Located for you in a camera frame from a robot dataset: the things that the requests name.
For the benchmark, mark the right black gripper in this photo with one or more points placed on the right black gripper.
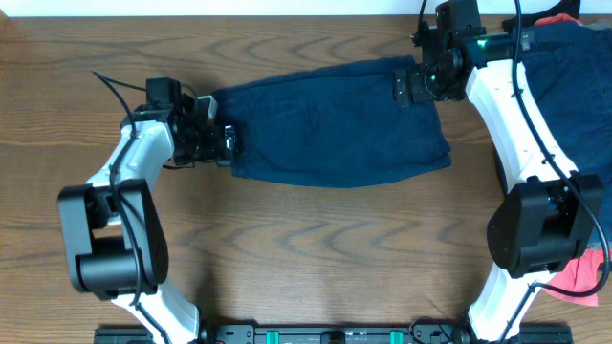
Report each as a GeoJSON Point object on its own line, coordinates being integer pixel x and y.
{"type": "Point", "coordinates": [419, 94]}

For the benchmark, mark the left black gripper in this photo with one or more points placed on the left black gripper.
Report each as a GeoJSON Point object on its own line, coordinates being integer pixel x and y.
{"type": "Point", "coordinates": [229, 143]}

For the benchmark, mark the navy blue shorts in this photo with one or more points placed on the navy blue shorts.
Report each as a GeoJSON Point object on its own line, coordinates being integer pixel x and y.
{"type": "Point", "coordinates": [568, 69]}
{"type": "Point", "coordinates": [338, 126]}

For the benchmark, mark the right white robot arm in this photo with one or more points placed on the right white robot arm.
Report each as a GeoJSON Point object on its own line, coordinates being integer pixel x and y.
{"type": "Point", "coordinates": [550, 208]}

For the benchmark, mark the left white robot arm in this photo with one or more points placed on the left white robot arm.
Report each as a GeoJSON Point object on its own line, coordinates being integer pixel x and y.
{"type": "Point", "coordinates": [113, 237]}

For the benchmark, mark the stacked navy blue shorts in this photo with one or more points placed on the stacked navy blue shorts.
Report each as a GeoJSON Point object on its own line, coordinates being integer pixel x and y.
{"type": "Point", "coordinates": [568, 69]}

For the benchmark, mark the black garment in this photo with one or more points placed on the black garment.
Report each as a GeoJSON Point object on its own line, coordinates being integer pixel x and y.
{"type": "Point", "coordinates": [562, 11]}

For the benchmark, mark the red garment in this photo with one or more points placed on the red garment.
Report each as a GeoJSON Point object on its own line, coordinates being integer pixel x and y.
{"type": "Point", "coordinates": [579, 275]}

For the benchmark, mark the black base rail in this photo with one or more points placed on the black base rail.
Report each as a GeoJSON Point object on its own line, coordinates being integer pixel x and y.
{"type": "Point", "coordinates": [421, 331]}

